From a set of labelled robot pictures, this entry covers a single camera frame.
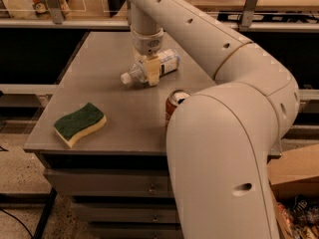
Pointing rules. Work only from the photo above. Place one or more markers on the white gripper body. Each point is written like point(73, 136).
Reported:
point(147, 45)

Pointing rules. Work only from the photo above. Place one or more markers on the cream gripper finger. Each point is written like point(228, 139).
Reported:
point(152, 65)
point(139, 59)

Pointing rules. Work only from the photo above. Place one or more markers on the clear plastic water bottle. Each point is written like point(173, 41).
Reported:
point(169, 61)

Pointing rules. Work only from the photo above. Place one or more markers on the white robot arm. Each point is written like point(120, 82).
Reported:
point(218, 139)

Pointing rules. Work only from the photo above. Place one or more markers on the red Coca-Cola can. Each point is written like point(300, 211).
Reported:
point(173, 101)

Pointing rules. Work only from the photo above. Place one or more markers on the green and yellow sponge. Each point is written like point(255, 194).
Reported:
point(74, 126)

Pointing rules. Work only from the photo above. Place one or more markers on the colourful bag behind railing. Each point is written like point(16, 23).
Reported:
point(29, 9)

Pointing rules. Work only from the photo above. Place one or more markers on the grey drawer cabinet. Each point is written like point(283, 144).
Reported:
point(117, 176)

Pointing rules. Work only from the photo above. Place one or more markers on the brown cardboard box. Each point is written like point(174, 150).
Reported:
point(295, 172)

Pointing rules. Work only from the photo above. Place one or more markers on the snack packets in box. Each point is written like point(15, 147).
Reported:
point(300, 218)

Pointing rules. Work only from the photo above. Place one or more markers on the metal railing frame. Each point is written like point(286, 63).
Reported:
point(94, 14)

